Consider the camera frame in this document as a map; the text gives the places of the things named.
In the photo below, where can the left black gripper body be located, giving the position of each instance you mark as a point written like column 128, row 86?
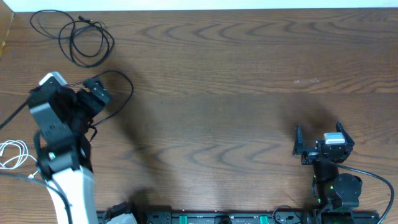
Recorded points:
column 97, row 92

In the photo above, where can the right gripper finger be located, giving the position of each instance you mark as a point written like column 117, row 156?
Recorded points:
column 299, row 147
column 348, row 139

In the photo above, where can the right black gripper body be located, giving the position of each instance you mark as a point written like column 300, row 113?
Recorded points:
column 313, row 150

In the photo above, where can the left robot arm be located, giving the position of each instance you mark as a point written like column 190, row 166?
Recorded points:
column 64, row 116

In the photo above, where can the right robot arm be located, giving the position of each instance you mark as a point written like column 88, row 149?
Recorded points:
column 337, row 193

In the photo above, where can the clear tape piece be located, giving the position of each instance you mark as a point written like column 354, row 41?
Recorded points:
column 307, row 81

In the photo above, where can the wooden board at edge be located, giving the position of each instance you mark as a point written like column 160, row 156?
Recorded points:
column 7, row 16

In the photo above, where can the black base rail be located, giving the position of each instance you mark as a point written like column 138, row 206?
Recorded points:
column 131, row 213

